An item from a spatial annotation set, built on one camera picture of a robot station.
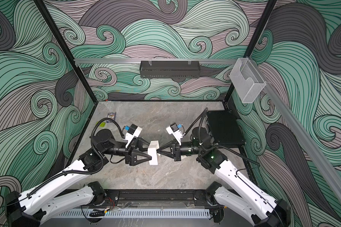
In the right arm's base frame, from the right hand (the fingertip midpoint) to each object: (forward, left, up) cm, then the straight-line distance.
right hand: (157, 154), depth 58 cm
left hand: (-1, +2, +4) cm, 4 cm away
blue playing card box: (+44, +41, -28) cm, 66 cm away
